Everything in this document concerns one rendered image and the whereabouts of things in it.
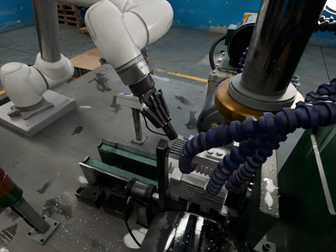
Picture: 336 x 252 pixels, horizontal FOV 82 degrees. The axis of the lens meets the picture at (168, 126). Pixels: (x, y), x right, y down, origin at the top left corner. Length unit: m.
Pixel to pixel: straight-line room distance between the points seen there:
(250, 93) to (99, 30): 0.38
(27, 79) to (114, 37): 0.85
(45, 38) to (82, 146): 0.58
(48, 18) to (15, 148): 0.68
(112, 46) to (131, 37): 0.05
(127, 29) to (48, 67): 0.84
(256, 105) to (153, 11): 0.40
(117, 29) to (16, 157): 0.90
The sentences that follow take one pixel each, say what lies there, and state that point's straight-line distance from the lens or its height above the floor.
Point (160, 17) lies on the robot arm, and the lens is 0.65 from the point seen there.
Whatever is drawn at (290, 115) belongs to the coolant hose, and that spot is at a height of 1.45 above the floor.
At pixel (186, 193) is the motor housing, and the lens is 0.62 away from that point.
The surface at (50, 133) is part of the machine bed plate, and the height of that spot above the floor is 0.80.
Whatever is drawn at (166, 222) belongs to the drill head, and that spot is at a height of 1.14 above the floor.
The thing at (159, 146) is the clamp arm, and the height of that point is 1.25.
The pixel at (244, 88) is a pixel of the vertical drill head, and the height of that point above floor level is 1.36.
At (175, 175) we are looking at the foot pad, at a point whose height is 1.08.
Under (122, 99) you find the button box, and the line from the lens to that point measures 0.93.
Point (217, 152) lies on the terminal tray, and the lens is 0.57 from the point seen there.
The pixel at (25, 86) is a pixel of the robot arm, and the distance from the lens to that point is 1.32.
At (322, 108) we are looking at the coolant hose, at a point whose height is 1.45.
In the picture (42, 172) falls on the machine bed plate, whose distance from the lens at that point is 1.09.
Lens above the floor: 1.55
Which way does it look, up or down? 41 degrees down
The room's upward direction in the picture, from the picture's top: straight up
